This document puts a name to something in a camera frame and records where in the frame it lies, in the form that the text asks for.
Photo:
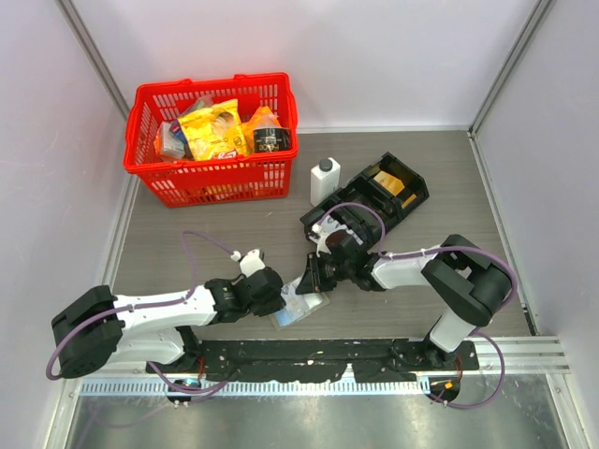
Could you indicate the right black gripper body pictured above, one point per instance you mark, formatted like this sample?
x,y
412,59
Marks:
x,y
332,269

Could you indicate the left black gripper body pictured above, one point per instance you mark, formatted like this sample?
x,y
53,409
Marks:
x,y
271,305

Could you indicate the grey leather card holder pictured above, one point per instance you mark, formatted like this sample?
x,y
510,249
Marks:
x,y
315,303

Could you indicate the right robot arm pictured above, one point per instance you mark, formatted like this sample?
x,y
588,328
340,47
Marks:
x,y
473,283

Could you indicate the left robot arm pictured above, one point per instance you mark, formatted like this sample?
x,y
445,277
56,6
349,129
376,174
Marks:
x,y
101,328

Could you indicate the white card boxes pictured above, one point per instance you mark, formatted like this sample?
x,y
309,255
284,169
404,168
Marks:
x,y
331,225

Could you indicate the black compartment organizer tray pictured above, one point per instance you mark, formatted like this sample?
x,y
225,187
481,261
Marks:
x,y
370,204

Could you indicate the white bottle grey cap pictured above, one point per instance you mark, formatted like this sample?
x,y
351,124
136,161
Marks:
x,y
324,180

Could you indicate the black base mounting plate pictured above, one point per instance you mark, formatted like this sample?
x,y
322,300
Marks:
x,y
319,361

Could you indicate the red plastic shopping basket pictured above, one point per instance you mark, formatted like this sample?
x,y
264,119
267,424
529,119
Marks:
x,y
188,182

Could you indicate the black labelled jar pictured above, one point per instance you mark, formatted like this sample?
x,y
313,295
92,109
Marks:
x,y
272,139

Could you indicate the orange snack bag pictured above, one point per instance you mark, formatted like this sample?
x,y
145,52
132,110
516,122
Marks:
x,y
262,118

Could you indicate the yellow chips bag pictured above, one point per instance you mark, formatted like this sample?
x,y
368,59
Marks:
x,y
214,132

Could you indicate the grey green snack packet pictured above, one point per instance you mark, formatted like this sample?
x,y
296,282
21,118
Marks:
x,y
166,146

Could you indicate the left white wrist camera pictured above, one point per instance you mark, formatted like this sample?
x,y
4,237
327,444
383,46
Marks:
x,y
250,262

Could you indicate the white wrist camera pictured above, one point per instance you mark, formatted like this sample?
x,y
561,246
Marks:
x,y
250,262
321,245

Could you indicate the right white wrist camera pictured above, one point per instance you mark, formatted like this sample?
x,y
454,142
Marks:
x,y
321,245

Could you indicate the white slotted cable duct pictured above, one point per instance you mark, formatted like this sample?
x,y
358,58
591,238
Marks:
x,y
147,387

